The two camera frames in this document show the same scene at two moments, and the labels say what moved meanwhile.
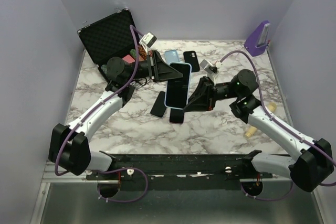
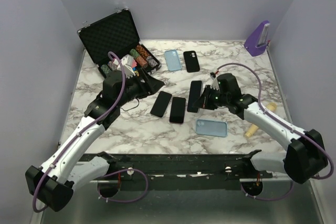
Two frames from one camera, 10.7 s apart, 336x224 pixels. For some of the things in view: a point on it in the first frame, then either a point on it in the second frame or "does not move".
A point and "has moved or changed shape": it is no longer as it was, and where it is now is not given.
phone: [178, 91] has moved or changed shape
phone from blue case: [159, 107] does not move
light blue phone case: [171, 56] does not move
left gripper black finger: [164, 71] to [154, 85]
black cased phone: [177, 116] does not move
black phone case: [190, 57] does not move
